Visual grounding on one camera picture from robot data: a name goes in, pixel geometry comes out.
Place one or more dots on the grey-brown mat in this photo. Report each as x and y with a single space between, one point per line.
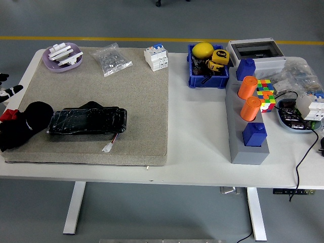
141 106

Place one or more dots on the blue plastic bin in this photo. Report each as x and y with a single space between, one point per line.
207 82

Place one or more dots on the light blue bowl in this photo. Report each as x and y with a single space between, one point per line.
283 124

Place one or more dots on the clear bags of parts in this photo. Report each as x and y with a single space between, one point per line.
301 74

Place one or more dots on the white circuit breaker assembly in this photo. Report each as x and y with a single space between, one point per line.
310 106

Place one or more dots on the yellow lemon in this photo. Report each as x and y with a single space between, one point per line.
202 50

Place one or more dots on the blue block with knob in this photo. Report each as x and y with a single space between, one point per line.
253 136
245 69

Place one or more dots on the black plug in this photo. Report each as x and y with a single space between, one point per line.
322 144

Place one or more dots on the metal bracket under table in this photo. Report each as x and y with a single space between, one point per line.
229 190

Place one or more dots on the grey shape sorter base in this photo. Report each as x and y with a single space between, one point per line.
248 155

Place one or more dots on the white plastic bracket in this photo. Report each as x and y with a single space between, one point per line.
59 51
71 58

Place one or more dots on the white electrical enclosure box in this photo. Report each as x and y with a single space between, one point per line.
268 63

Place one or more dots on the black chair wheel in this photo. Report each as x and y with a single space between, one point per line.
158 3

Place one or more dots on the clear bag of screws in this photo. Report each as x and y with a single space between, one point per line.
111 60

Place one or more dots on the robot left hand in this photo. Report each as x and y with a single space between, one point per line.
12 90

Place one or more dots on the small labelled clear bag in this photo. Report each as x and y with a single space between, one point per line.
282 87

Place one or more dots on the white circuit breaker blue switch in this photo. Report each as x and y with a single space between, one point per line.
155 59

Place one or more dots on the purple plastic tray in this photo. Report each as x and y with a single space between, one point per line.
54 67

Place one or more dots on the yellow black tape measure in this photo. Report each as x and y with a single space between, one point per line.
220 56
213 66

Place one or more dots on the white table leg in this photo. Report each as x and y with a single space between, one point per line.
255 215
73 210

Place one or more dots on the orange cylinder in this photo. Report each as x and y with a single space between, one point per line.
249 110
246 88

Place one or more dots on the black rag with red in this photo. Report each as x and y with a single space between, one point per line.
25 126

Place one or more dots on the colourful puzzle cube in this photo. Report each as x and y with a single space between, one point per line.
265 96

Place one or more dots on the black table control panel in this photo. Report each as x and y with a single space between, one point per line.
281 192

